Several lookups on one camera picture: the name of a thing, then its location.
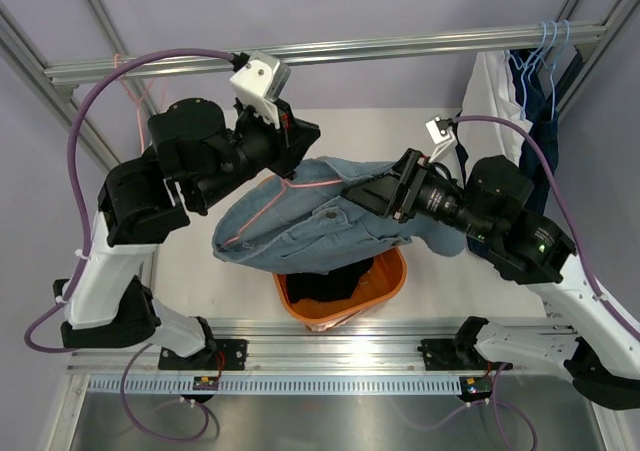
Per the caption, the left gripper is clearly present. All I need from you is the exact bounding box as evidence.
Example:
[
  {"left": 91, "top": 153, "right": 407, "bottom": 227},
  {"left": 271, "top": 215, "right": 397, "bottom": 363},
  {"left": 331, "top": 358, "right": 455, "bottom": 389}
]
[{"left": 191, "top": 97, "right": 322, "bottom": 211}]

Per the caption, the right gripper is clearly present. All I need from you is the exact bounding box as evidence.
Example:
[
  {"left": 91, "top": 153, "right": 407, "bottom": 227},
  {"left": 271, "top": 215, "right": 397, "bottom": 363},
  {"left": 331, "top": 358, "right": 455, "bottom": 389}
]
[{"left": 342, "top": 148, "right": 495, "bottom": 243}]

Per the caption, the pink hanger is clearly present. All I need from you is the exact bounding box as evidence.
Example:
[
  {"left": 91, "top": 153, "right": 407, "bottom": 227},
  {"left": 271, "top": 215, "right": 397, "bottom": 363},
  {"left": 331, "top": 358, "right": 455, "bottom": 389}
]
[
  {"left": 118, "top": 78, "right": 168, "bottom": 153},
  {"left": 223, "top": 178, "right": 343, "bottom": 246}
]

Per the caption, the black skirt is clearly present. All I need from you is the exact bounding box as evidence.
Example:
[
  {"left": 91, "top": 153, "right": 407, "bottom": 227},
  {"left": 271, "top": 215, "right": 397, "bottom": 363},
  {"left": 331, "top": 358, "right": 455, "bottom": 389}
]
[{"left": 285, "top": 258, "right": 374, "bottom": 304}]

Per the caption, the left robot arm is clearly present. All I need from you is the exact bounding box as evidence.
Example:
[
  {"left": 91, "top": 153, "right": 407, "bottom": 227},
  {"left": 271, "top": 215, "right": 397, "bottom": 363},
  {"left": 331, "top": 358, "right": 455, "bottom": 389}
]
[{"left": 61, "top": 98, "right": 321, "bottom": 370}]

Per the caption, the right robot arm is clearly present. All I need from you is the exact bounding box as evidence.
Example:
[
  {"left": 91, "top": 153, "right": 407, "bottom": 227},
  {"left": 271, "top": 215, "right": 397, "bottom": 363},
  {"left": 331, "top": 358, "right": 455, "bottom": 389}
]
[{"left": 342, "top": 149, "right": 639, "bottom": 411}]

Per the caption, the light blue hanger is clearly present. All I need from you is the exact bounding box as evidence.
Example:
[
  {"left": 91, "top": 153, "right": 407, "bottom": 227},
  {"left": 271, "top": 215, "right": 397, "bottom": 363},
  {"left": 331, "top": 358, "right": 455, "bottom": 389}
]
[
  {"left": 508, "top": 21, "right": 558, "bottom": 119},
  {"left": 528, "top": 19, "right": 571, "bottom": 118}
]

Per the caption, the orange plastic basket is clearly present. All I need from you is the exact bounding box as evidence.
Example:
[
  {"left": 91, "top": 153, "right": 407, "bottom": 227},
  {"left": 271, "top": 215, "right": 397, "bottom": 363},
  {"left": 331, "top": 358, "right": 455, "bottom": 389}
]
[{"left": 273, "top": 248, "right": 407, "bottom": 332}]

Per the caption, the white garment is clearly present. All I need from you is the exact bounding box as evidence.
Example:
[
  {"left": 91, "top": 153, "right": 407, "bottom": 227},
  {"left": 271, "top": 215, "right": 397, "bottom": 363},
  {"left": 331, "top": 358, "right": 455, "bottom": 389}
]
[{"left": 457, "top": 51, "right": 533, "bottom": 174}]

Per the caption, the dark blue denim garment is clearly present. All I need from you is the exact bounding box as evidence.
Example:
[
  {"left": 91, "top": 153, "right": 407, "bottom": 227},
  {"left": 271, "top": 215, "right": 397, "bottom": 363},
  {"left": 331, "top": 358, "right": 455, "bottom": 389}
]
[{"left": 454, "top": 48, "right": 564, "bottom": 262}]

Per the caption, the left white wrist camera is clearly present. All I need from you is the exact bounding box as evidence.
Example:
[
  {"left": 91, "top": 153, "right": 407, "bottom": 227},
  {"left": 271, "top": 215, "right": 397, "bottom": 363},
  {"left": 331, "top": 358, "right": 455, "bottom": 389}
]
[{"left": 230, "top": 51, "right": 291, "bottom": 129}]

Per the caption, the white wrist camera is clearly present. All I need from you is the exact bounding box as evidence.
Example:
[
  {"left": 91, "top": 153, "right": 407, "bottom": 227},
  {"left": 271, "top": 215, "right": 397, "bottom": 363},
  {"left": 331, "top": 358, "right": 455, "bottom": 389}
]
[
  {"left": 425, "top": 116, "right": 458, "bottom": 163},
  {"left": 230, "top": 51, "right": 291, "bottom": 129}
]

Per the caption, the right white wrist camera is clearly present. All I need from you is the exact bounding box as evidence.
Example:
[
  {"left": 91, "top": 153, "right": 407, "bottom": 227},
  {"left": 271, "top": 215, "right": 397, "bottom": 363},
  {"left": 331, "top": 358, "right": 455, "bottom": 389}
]
[{"left": 425, "top": 116, "right": 458, "bottom": 163}]

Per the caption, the front aluminium frame rail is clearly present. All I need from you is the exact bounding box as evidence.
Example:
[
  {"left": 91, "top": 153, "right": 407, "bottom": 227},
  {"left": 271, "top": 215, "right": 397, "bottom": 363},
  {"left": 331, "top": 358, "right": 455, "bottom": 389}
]
[{"left": 65, "top": 317, "right": 576, "bottom": 375}]

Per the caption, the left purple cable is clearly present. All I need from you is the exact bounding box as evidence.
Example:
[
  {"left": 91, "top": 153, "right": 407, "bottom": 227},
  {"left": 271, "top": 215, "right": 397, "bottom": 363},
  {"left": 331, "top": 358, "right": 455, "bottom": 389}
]
[{"left": 23, "top": 48, "right": 251, "bottom": 442}]

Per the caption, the purple cable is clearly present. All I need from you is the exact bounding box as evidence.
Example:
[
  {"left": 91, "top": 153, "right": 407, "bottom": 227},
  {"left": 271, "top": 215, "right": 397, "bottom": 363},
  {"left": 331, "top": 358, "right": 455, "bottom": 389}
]
[
  {"left": 23, "top": 48, "right": 251, "bottom": 442},
  {"left": 449, "top": 114, "right": 640, "bottom": 337}
]

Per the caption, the aluminium hanging rail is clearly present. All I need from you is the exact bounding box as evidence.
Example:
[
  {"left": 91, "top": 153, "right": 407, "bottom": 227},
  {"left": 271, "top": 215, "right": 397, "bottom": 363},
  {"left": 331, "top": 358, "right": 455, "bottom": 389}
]
[{"left": 44, "top": 22, "right": 607, "bottom": 88}]

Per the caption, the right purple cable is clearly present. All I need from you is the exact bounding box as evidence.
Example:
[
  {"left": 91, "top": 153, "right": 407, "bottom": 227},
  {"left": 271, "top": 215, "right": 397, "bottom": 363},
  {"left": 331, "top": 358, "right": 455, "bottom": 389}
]
[{"left": 449, "top": 114, "right": 640, "bottom": 337}]

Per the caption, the white slotted cable duct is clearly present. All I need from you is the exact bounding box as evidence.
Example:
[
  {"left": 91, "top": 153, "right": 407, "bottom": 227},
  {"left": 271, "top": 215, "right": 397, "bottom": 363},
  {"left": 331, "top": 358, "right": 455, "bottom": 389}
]
[{"left": 87, "top": 375, "right": 462, "bottom": 396}]

